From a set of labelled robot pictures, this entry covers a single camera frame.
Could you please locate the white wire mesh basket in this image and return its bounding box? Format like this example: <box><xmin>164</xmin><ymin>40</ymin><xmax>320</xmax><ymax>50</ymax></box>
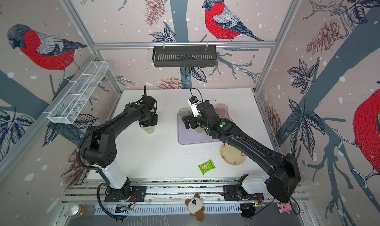
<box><xmin>48</xmin><ymin>61</ymin><xmax>108</xmax><ymax>124</ymax></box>

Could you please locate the cream patterned plate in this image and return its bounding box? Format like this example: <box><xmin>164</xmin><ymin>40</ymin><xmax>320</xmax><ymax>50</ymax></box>
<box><xmin>220</xmin><ymin>143</ymin><xmax>246</xmax><ymax>165</ymax></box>

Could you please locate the green snack packet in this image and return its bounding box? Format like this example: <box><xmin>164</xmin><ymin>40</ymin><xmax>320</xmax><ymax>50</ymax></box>
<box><xmin>199</xmin><ymin>159</ymin><xmax>216</xmax><ymax>175</ymax></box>

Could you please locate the black corrugated cable hose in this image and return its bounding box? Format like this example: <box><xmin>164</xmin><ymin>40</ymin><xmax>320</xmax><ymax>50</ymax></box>
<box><xmin>75</xmin><ymin>124</ymin><xmax>125</xmax><ymax>221</ymax></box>

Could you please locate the light green textured glass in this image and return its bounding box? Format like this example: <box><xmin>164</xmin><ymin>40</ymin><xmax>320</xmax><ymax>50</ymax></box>
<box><xmin>143</xmin><ymin>126</ymin><xmax>155</xmax><ymax>134</ymax></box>

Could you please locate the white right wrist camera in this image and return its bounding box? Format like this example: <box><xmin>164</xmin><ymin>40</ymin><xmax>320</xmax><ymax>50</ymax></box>
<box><xmin>188</xmin><ymin>96</ymin><xmax>199</xmax><ymax>117</ymax></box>

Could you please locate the jar with silver lid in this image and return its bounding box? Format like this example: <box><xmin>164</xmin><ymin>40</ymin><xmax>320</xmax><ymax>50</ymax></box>
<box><xmin>68</xmin><ymin>204</ymin><xmax>94</xmax><ymax>219</ymax></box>

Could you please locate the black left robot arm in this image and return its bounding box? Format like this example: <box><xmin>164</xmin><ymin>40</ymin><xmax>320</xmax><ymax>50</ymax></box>
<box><xmin>76</xmin><ymin>94</ymin><xmax>158</xmax><ymax>202</ymax></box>

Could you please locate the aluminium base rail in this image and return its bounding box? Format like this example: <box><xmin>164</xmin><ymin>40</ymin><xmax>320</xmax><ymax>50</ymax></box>
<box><xmin>59</xmin><ymin>178</ymin><xmax>309</xmax><ymax>204</ymax></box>

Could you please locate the light green short glass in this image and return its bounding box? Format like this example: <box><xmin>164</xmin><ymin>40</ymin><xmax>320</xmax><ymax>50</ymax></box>
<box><xmin>179</xmin><ymin>108</ymin><xmax>191</xmax><ymax>118</ymax></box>

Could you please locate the black wall basket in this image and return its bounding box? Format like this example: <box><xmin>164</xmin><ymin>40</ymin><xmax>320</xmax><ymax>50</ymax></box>
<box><xmin>152</xmin><ymin>46</ymin><xmax>217</xmax><ymax>68</ymax></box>

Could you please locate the lilac plastic tray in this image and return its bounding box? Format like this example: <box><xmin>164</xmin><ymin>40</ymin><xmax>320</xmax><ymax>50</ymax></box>
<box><xmin>177</xmin><ymin>108</ymin><xmax>218</xmax><ymax>145</ymax></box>

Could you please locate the plush dog toy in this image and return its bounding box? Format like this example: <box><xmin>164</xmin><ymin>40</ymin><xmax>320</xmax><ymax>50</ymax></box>
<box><xmin>185</xmin><ymin>193</ymin><xmax>205</xmax><ymax>222</ymax></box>

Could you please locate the pink plush toy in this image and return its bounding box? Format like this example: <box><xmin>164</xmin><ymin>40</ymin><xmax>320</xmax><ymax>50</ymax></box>
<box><xmin>277</xmin><ymin>203</ymin><xmax>293</xmax><ymax>214</ymax></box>

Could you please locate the pink textured glass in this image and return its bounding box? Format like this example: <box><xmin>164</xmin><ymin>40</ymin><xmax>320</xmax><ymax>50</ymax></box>
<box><xmin>216</xmin><ymin>104</ymin><xmax>228</xmax><ymax>118</ymax></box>

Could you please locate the pale green tall glass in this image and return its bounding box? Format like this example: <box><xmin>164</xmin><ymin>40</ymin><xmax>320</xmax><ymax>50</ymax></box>
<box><xmin>195</xmin><ymin>127</ymin><xmax>204</xmax><ymax>134</ymax></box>

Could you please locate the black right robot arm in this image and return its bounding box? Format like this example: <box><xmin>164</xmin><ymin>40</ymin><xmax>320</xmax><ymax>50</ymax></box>
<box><xmin>182</xmin><ymin>96</ymin><xmax>301</xmax><ymax>203</ymax></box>

